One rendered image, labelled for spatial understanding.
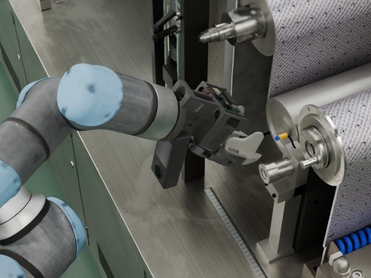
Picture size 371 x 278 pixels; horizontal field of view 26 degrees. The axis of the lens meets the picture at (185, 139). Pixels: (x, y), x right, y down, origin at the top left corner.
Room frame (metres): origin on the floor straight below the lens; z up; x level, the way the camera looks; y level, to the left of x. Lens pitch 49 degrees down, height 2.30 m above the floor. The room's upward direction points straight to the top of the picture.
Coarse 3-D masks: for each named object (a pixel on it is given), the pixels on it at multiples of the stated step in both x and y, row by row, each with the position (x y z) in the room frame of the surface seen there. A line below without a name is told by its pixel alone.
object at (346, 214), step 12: (360, 180) 0.86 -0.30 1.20; (336, 192) 0.84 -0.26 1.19; (348, 192) 0.85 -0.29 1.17; (360, 192) 0.86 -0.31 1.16; (336, 204) 0.84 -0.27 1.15; (348, 204) 0.85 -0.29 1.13; (360, 204) 0.87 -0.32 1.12; (336, 216) 0.85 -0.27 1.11; (348, 216) 0.86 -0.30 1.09; (360, 216) 0.87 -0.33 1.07; (336, 228) 0.85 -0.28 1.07; (348, 228) 0.86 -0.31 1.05; (360, 228) 0.87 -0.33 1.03; (324, 240) 0.84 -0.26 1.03
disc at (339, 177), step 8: (312, 104) 0.94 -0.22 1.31; (304, 112) 0.95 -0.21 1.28; (312, 112) 0.93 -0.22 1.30; (320, 112) 0.91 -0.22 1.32; (328, 120) 0.89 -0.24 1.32; (328, 128) 0.88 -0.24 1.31; (336, 136) 0.86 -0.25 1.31; (336, 144) 0.86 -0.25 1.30; (344, 152) 0.84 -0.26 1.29; (344, 160) 0.84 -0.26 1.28; (312, 168) 0.90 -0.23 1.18; (344, 168) 0.83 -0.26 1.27; (320, 176) 0.88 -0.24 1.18; (336, 176) 0.84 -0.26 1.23; (344, 176) 0.83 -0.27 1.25; (336, 184) 0.84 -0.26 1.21
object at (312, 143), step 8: (304, 128) 0.92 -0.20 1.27; (312, 128) 0.91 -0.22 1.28; (304, 136) 0.91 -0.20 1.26; (312, 136) 0.89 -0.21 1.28; (320, 136) 0.88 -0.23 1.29; (304, 144) 0.90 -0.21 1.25; (312, 144) 0.88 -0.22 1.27; (320, 144) 0.87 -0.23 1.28; (304, 152) 0.90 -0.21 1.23; (312, 152) 0.88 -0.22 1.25; (320, 152) 0.86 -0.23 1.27; (328, 152) 0.86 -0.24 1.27; (320, 160) 0.86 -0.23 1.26; (328, 160) 0.86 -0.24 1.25; (320, 168) 0.86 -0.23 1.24
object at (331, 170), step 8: (304, 120) 0.94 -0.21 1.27; (312, 120) 0.92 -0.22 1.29; (320, 120) 0.90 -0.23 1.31; (320, 128) 0.89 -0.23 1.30; (328, 136) 0.87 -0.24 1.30; (328, 144) 0.87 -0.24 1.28; (336, 152) 0.85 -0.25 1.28; (336, 160) 0.85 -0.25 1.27; (328, 168) 0.86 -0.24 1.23; (336, 168) 0.84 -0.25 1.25; (328, 176) 0.85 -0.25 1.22
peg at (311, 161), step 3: (312, 156) 0.87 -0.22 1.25; (306, 159) 0.86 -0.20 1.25; (309, 159) 0.86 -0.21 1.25; (312, 159) 0.86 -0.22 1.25; (315, 159) 0.86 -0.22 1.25; (300, 162) 0.86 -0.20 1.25; (303, 162) 0.86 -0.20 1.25; (306, 162) 0.86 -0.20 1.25; (309, 162) 0.86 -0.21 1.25; (312, 162) 0.86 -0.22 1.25; (315, 162) 0.86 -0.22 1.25; (303, 165) 0.85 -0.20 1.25; (306, 165) 0.85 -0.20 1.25; (309, 165) 0.85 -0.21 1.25
